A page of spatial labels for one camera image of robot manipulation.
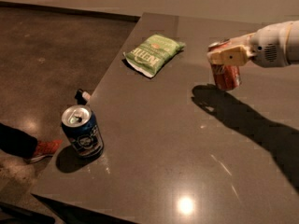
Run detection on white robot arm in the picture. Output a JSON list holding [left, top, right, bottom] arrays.
[[207, 21, 299, 68]]

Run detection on blue beverage can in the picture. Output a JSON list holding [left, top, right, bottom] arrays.
[[62, 105, 104, 159]]

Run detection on red sneaker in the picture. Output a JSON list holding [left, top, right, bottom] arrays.
[[25, 140, 63, 163]]

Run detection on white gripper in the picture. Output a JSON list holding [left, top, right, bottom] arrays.
[[207, 22, 292, 68]]

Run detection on green chip bag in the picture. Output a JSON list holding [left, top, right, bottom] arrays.
[[123, 34, 185, 78]]

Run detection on red coke can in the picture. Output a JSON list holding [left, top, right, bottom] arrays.
[[207, 40, 242, 91]]

